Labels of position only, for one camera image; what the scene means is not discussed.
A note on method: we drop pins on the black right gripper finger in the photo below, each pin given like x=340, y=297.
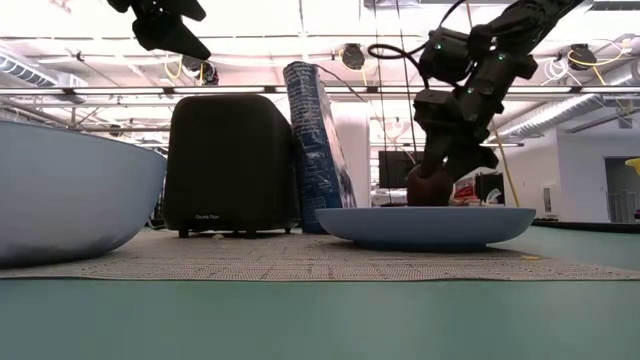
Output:
x=472, y=162
x=434, y=160

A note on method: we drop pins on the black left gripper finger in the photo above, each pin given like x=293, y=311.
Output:
x=172, y=40

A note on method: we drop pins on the dark red apple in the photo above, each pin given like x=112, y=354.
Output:
x=427, y=192

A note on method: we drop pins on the blue frosted flakes cereal box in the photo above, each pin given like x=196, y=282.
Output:
x=317, y=165

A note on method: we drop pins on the light blue bowl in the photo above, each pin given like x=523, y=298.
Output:
x=70, y=195

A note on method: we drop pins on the red storage bin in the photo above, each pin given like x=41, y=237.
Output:
x=464, y=194

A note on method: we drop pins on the black monitor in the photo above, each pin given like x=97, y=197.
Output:
x=397, y=169

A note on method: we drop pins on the blue plate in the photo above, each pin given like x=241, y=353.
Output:
x=425, y=227

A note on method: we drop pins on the white pillar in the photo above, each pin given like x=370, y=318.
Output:
x=362, y=150

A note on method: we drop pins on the long ceiling light strip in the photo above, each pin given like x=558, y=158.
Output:
x=100, y=90

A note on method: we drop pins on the yellow cereal flake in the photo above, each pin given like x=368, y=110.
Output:
x=530, y=258

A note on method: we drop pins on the black two-slot toaster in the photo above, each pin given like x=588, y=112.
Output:
x=230, y=165

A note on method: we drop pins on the grey door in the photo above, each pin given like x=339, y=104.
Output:
x=622, y=190

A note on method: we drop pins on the green table mat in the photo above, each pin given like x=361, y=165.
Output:
x=320, y=320

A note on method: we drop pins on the grey woven placemat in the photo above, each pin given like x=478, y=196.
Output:
x=250, y=260

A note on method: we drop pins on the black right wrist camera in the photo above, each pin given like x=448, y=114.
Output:
x=445, y=60

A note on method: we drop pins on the silver ventilation duct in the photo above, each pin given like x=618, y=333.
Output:
x=565, y=112

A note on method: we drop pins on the black aluminium table frame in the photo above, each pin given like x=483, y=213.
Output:
x=585, y=226

